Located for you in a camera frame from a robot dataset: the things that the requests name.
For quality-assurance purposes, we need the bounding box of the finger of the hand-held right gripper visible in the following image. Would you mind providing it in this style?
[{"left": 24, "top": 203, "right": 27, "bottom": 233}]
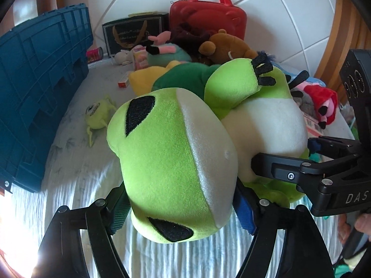
[
  {"left": 251, "top": 151, "right": 360, "bottom": 198},
  {"left": 307, "top": 136, "right": 363, "bottom": 163}
]

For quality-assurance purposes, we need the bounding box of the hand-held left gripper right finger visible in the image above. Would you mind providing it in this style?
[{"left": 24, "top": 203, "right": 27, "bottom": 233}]
[{"left": 232, "top": 183, "right": 334, "bottom": 278}]

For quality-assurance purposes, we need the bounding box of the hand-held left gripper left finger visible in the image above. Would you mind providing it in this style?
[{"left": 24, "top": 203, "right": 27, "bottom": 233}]
[{"left": 38, "top": 184, "right": 132, "bottom": 278}]

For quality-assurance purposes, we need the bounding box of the large green frog plush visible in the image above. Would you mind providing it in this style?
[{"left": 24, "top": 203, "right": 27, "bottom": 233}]
[{"left": 107, "top": 58, "right": 309, "bottom": 244}]

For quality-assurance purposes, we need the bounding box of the small green one-eyed monster plush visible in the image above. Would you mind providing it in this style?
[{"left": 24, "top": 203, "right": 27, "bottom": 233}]
[{"left": 85, "top": 95, "right": 118, "bottom": 147}]

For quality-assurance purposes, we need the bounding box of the blue plastic crate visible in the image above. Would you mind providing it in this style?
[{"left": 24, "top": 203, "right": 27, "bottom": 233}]
[{"left": 0, "top": 3, "right": 94, "bottom": 193}]

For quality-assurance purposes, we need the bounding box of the person's right hand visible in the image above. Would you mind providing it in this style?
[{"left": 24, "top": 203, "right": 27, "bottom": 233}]
[{"left": 338, "top": 212, "right": 371, "bottom": 246}]

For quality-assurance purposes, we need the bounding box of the red flamingo plush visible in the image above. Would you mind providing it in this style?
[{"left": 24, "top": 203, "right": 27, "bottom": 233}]
[{"left": 304, "top": 85, "right": 340, "bottom": 130}]

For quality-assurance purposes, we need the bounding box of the grey plush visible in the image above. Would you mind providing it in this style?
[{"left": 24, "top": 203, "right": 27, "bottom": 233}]
[{"left": 296, "top": 95, "right": 317, "bottom": 117}]

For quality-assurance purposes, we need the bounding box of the brown bear plush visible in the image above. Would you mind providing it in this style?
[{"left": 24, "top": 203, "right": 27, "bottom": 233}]
[{"left": 198, "top": 29, "right": 259, "bottom": 64}]

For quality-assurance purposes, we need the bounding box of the green dinosaur plush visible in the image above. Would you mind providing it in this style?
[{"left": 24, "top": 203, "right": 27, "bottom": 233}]
[{"left": 151, "top": 62, "right": 221, "bottom": 93}]

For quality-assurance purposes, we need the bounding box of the small pink box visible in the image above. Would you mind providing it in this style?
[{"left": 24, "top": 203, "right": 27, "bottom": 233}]
[{"left": 133, "top": 51, "right": 150, "bottom": 72}]

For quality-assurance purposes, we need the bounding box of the small white plush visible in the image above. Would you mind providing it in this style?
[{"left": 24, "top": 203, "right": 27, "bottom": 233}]
[{"left": 115, "top": 49, "right": 135, "bottom": 66}]

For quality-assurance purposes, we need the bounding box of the teal and pink plush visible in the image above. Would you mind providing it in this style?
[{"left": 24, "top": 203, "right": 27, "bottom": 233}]
[{"left": 146, "top": 42, "right": 192, "bottom": 64}]

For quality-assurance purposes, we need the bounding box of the red can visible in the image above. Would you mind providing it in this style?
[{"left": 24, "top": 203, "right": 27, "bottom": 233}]
[{"left": 86, "top": 47, "right": 104, "bottom": 63}]

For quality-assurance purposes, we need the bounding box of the dark brown plush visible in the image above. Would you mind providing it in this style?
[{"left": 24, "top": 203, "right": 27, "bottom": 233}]
[{"left": 171, "top": 22, "right": 212, "bottom": 57}]

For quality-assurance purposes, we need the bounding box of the red toy suitcase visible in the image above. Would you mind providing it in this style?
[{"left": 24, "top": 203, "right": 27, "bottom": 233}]
[{"left": 169, "top": 0, "right": 247, "bottom": 46}]

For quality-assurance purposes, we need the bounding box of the pink pig plush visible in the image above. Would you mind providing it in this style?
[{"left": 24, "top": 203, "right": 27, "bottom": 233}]
[{"left": 148, "top": 31, "right": 172, "bottom": 46}]

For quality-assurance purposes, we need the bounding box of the black box with gold print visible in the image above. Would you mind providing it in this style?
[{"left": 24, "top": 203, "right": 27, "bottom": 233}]
[{"left": 102, "top": 13, "right": 170, "bottom": 59}]

